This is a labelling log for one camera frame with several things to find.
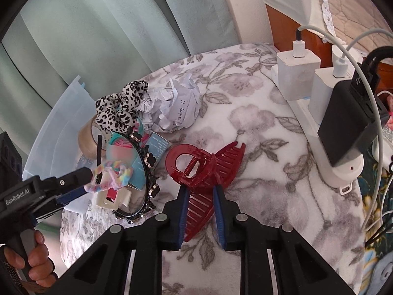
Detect quilted cloth lace edge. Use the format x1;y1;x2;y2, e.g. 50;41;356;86
310;0;393;56

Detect thin black stick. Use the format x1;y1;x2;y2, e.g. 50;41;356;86
96;134;104;167

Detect white cable black connector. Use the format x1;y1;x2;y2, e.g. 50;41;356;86
292;24;346;58

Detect leopard print scrunchie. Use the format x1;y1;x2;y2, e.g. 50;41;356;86
95;80;149;133

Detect cream bed post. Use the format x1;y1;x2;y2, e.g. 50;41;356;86
215;0;326;46

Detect person's left hand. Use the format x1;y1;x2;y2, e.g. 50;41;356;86
0;230;56;295

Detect white usb cable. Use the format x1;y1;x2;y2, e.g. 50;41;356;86
333;28;393;78

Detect cream hair claw clip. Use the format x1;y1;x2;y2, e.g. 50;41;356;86
96;172;131;211

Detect black charger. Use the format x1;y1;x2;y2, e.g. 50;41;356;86
317;79;391;167

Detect white power strip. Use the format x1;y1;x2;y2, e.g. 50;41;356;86
271;64;365;195

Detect brown packing tape roll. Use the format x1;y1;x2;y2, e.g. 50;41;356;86
77;115;106;158

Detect crumpled white paper ball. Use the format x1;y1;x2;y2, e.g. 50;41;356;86
137;78;201;133

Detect clear plastic container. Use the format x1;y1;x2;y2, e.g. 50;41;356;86
22;75;102;219

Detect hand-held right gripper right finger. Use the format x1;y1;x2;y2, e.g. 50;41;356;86
213;187;361;295

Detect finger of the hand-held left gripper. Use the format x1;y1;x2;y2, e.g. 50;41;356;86
41;166;95;191
55;185;91;206

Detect red hair claw clip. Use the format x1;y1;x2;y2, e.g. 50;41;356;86
165;141;247;243

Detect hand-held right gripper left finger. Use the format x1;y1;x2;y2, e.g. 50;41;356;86
55;187;189;295

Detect pale green curtain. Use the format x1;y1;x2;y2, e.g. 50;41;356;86
0;0;272;130

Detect rainbow braided hair tie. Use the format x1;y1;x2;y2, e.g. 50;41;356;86
86;159;136;193

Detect black usb cable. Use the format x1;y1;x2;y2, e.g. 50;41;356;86
351;46;393;99

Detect grey floral blanket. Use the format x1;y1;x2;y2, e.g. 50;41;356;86
60;43;367;295

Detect oval black-framed mirror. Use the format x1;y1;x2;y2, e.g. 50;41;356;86
97;131;160;225

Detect white blue medicine box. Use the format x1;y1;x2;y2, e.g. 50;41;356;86
133;132;171;191

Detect wooden headboard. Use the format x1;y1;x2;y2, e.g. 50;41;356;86
266;4;393;82

